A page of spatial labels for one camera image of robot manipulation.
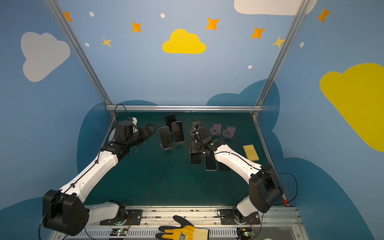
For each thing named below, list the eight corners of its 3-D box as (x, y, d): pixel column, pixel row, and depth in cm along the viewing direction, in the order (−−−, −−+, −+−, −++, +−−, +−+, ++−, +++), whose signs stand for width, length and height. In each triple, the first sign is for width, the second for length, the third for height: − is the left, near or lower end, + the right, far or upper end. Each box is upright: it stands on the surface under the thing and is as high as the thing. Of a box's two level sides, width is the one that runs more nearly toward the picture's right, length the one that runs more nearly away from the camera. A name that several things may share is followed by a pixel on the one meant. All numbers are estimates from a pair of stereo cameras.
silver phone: (163, 153, 101) (160, 140, 89) (161, 141, 107) (157, 128, 95) (174, 150, 102) (171, 137, 90) (170, 139, 108) (168, 125, 96)
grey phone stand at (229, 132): (223, 137, 109) (225, 129, 102) (222, 134, 111) (225, 126, 103) (232, 137, 109) (236, 129, 102) (232, 134, 111) (235, 126, 104)
